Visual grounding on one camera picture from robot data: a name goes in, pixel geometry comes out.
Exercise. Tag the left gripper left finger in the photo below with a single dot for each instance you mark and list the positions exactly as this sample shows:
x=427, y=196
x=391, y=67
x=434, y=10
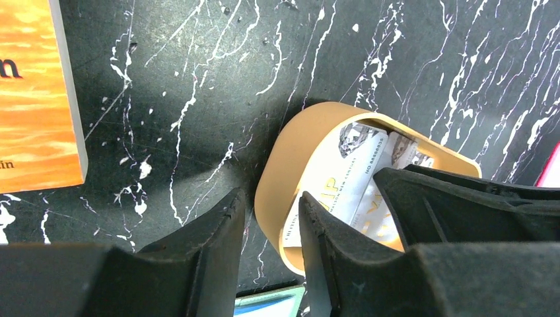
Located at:
x=191, y=272

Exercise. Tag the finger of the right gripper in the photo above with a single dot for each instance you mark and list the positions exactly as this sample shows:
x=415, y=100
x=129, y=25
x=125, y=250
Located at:
x=488, y=186
x=427, y=210

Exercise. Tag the green card holder wallet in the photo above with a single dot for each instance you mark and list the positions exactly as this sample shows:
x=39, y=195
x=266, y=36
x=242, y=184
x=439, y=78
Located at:
x=283, y=302

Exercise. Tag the tan oval tray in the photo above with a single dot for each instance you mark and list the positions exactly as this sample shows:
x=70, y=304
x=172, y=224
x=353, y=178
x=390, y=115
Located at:
x=296, y=145

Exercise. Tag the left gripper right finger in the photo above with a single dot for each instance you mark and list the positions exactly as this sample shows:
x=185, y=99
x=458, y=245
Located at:
x=348, y=274

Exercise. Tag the silver VIP card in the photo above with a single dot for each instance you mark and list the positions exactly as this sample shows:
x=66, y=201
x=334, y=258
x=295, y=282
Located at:
x=339, y=177
x=372, y=216

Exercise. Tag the pink framed whiteboard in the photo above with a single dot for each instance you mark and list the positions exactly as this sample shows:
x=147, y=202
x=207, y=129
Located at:
x=549, y=177

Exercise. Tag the orange paperback book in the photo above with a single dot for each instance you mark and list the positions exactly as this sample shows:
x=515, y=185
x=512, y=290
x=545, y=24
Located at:
x=42, y=141

